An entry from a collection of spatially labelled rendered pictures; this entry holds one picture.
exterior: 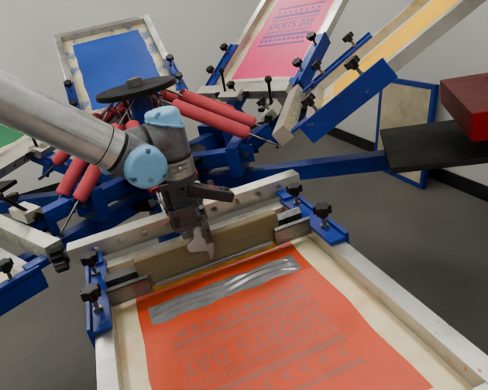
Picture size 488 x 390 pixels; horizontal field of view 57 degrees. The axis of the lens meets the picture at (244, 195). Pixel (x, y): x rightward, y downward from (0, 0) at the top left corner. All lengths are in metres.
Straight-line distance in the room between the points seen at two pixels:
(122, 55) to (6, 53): 2.41
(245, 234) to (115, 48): 2.02
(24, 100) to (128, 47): 2.17
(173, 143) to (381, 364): 0.57
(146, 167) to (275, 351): 0.41
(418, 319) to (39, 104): 0.71
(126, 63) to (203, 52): 2.50
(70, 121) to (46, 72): 4.33
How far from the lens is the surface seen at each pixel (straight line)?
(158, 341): 0.97
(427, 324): 0.84
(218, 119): 1.64
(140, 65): 2.75
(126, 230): 1.26
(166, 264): 1.06
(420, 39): 1.34
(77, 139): 0.77
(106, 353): 0.95
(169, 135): 0.94
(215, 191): 1.02
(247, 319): 0.95
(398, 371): 0.82
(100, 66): 2.80
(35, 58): 5.09
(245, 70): 2.42
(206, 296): 1.03
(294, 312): 0.94
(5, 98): 0.75
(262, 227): 1.09
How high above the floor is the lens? 1.55
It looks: 24 degrees down
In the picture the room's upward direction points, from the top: 13 degrees counter-clockwise
